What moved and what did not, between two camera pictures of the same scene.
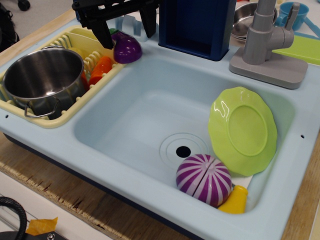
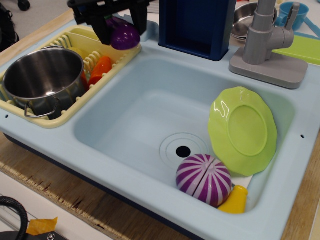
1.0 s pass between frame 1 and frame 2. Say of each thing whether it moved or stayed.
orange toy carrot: stayed
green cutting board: stayed
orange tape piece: stayed
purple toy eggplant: moved
